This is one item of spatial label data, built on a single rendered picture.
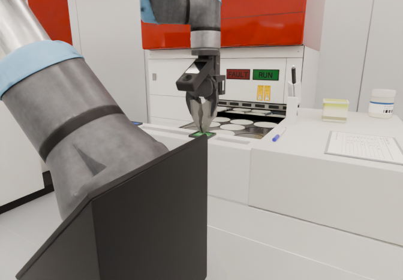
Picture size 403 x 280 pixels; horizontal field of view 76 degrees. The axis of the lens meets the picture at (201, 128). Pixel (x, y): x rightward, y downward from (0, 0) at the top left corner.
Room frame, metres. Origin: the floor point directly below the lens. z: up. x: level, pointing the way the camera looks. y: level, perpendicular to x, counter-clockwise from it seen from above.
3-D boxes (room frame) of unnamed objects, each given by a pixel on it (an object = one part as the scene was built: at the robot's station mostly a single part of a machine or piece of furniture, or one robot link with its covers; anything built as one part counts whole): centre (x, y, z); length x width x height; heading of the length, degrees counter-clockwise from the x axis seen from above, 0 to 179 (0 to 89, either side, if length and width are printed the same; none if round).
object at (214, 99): (0.66, -0.02, 1.06); 0.05 x 0.02 x 0.09; 61
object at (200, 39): (0.68, -0.01, 1.20); 0.08 x 0.08 x 0.05
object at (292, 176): (0.75, -0.42, 0.89); 0.62 x 0.35 x 0.14; 151
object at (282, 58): (1.31, -0.06, 1.02); 0.81 x 0.03 x 0.40; 61
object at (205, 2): (0.68, -0.01, 1.28); 0.09 x 0.08 x 0.11; 103
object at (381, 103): (0.91, -0.63, 1.01); 0.07 x 0.07 x 0.10
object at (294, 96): (0.80, -0.29, 1.03); 0.06 x 0.04 x 0.13; 151
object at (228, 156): (0.73, 0.11, 0.89); 0.55 x 0.09 x 0.14; 61
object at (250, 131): (1.02, -0.12, 0.90); 0.34 x 0.34 x 0.01; 61
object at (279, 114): (1.21, -0.21, 0.89); 0.44 x 0.02 x 0.10; 61
